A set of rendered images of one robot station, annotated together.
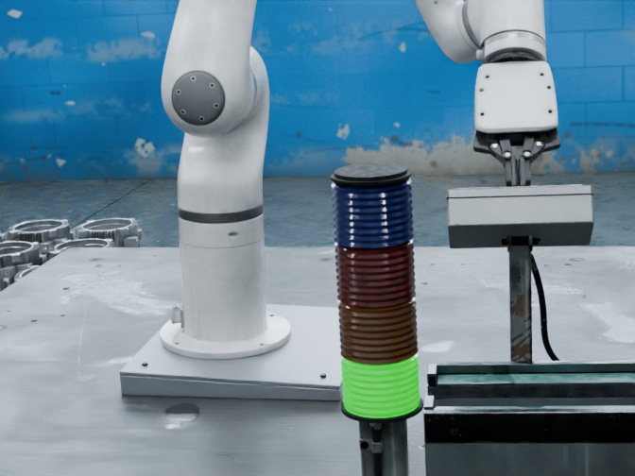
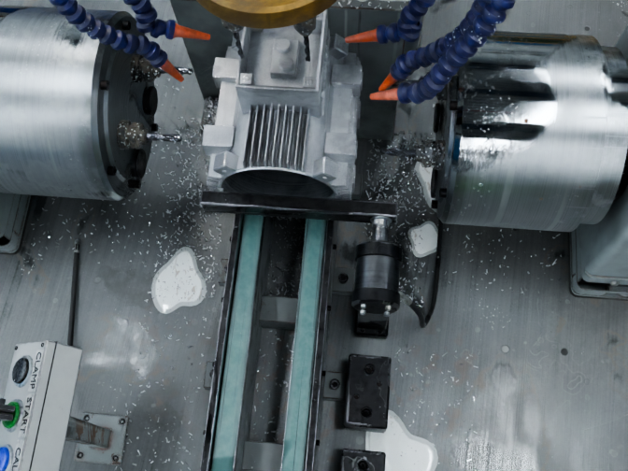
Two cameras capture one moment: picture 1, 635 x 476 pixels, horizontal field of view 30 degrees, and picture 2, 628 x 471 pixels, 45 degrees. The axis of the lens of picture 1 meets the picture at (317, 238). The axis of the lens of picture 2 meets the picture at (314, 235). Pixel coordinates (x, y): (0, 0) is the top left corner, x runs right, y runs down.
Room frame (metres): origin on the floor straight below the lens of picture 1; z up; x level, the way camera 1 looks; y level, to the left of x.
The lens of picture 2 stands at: (1.03, -0.12, 1.92)
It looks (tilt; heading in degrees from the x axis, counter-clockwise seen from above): 70 degrees down; 273
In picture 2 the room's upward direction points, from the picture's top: 7 degrees counter-clockwise
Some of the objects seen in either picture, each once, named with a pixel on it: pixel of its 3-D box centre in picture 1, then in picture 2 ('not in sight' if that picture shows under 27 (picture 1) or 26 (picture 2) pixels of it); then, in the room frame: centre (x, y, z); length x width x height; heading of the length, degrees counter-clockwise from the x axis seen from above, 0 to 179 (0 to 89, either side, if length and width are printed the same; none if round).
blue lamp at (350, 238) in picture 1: (372, 210); not in sight; (0.86, -0.04, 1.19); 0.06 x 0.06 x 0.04
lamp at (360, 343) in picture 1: (378, 324); not in sight; (0.86, -0.04, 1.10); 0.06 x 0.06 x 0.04
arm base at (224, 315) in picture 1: (223, 275); not in sight; (1.64, 0.14, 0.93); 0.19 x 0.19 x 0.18
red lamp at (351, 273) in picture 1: (375, 267); not in sight; (0.86, -0.04, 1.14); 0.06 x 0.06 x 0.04
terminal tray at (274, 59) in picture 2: not in sight; (284, 63); (1.08, -0.66, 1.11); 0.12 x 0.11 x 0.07; 82
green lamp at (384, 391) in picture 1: (380, 380); not in sight; (0.86, -0.04, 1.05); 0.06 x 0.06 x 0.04
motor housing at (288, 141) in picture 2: not in sight; (286, 126); (1.08, -0.62, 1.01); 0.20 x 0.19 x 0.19; 82
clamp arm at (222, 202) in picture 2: not in sight; (298, 208); (1.07, -0.50, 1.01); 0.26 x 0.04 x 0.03; 172
